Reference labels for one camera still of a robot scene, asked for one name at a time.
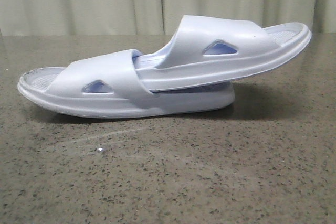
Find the light blue slipper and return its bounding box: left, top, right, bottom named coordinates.
left=133, top=15, right=311, bottom=91
left=17, top=49, right=235, bottom=119

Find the white curtain backdrop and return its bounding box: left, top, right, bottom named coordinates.
left=1, top=0, right=335, bottom=36

